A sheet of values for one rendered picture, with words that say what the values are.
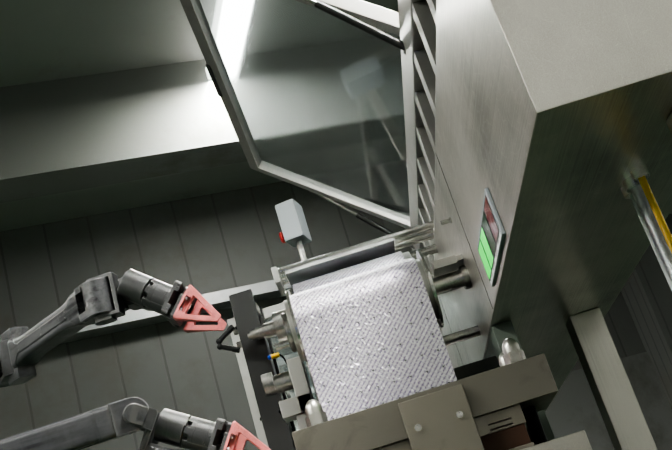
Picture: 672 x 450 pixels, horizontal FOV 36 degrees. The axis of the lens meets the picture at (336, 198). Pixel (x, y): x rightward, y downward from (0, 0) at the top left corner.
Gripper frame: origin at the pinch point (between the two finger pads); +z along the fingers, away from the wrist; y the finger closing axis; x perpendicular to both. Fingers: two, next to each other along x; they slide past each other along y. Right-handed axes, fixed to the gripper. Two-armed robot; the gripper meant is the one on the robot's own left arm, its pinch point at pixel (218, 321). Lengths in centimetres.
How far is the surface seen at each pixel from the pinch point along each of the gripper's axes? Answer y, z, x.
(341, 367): 5.9, 25.3, -0.3
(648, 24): 90, 54, 28
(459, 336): -11.2, 40.9, 16.6
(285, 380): -2.3, 15.5, -4.9
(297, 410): -1.5, 19.9, -9.1
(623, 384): -7, 71, 19
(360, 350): 5.9, 27.2, 3.7
